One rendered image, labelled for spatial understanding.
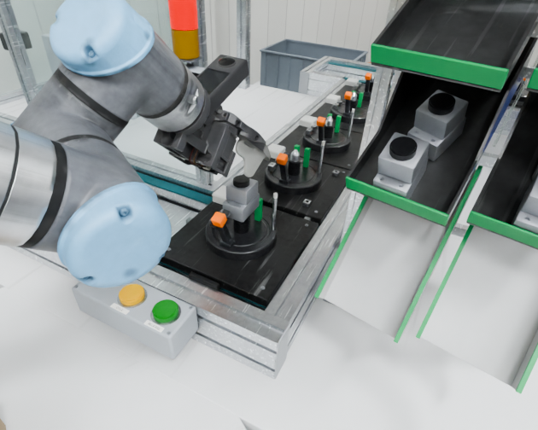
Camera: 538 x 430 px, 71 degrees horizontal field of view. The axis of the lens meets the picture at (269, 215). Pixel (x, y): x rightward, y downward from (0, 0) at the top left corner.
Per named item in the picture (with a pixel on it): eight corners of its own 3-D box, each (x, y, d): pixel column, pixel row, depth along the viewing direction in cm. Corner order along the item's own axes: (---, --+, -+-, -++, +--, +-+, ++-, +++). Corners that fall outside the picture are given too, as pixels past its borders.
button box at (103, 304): (173, 361, 60) (169, 337, 57) (78, 310, 68) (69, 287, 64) (199, 328, 66) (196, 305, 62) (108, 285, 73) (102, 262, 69)
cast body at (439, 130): (433, 162, 49) (442, 123, 44) (405, 148, 52) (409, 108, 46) (471, 124, 51) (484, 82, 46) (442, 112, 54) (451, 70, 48)
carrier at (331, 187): (320, 226, 82) (328, 177, 75) (225, 195, 90) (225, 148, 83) (352, 177, 100) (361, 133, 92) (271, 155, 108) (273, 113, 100)
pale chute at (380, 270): (400, 341, 55) (397, 343, 51) (322, 298, 61) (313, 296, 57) (482, 171, 56) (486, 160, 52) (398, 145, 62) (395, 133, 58)
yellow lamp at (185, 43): (190, 61, 70) (187, 31, 67) (167, 56, 72) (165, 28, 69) (205, 55, 74) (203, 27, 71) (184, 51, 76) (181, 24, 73)
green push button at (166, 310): (168, 330, 59) (166, 322, 58) (148, 320, 60) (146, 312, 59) (184, 312, 62) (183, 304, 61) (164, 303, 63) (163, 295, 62)
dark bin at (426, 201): (445, 228, 45) (457, 191, 39) (346, 188, 51) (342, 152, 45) (522, 78, 54) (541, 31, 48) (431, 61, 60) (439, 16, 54)
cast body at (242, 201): (242, 223, 68) (242, 190, 64) (222, 216, 70) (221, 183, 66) (264, 200, 74) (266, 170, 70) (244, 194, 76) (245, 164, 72)
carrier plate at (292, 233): (267, 308, 64) (267, 299, 62) (154, 259, 72) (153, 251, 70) (318, 230, 81) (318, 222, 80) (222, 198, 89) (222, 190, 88)
